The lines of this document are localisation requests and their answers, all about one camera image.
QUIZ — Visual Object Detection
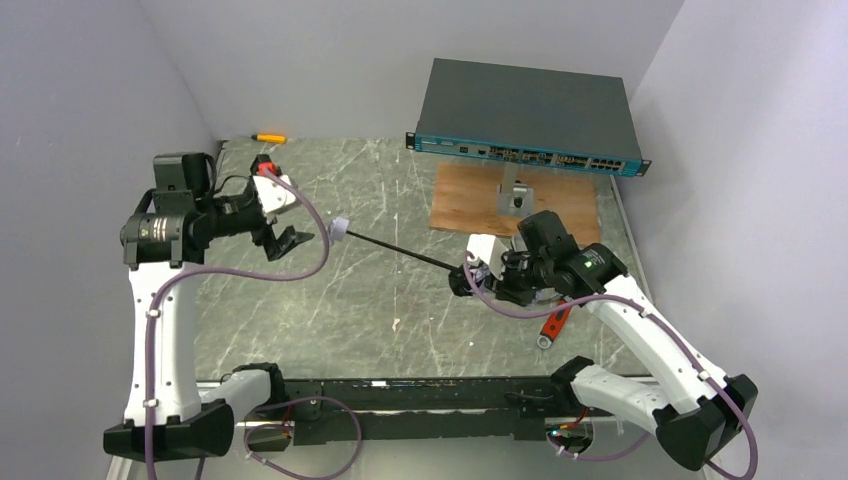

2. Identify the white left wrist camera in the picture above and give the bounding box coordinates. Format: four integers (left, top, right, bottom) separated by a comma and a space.
251, 154, 300, 223

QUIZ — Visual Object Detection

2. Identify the grey network switch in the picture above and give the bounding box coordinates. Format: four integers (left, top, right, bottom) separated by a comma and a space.
405, 58, 651, 177

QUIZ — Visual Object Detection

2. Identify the black umbrella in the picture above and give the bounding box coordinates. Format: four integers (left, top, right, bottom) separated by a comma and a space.
327, 217, 473, 297

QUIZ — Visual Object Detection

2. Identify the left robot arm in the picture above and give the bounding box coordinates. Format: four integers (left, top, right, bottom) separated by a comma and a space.
102, 152, 310, 463

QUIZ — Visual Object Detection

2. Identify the red handled adjustable wrench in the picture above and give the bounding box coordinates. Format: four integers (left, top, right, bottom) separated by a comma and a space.
536, 308, 571, 350

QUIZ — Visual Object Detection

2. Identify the metal switch stand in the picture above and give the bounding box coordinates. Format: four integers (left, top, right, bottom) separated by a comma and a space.
496, 163, 535, 218

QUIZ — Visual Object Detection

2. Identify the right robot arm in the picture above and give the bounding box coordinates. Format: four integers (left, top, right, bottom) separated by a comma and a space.
455, 210, 759, 479

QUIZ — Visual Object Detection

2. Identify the plywood board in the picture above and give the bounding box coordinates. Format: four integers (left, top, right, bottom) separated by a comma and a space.
429, 163, 601, 246

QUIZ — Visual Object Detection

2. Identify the orange utility knife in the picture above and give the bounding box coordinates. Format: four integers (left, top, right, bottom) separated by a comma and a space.
251, 134, 287, 144

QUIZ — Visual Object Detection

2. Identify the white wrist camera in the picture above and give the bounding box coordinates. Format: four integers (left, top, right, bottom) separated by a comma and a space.
466, 234, 511, 280
251, 154, 300, 223

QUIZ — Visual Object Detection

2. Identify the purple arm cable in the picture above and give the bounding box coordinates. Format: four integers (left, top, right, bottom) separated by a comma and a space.
144, 170, 364, 480
461, 261, 760, 480

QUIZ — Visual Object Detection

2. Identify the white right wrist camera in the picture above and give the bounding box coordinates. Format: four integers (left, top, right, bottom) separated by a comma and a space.
466, 234, 511, 280

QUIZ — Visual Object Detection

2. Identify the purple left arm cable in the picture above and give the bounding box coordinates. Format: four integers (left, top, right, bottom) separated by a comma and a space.
144, 170, 364, 480

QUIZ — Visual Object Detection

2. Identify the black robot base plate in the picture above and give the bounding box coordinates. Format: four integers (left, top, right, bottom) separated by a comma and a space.
246, 376, 597, 446

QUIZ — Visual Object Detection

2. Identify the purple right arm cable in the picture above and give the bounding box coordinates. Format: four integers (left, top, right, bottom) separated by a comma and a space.
461, 261, 760, 480

